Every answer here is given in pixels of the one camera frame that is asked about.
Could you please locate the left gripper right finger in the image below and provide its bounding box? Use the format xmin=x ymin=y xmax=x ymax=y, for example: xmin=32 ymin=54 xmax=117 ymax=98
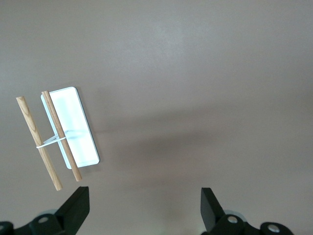
xmin=200 ymin=187 xmax=293 ymax=235

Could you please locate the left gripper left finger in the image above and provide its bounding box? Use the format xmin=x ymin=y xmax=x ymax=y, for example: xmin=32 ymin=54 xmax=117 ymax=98
xmin=0 ymin=186 xmax=90 ymax=235

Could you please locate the white rack with wooden bars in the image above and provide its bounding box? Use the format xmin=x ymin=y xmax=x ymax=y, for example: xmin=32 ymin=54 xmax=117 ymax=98
xmin=16 ymin=86 xmax=101 ymax=191

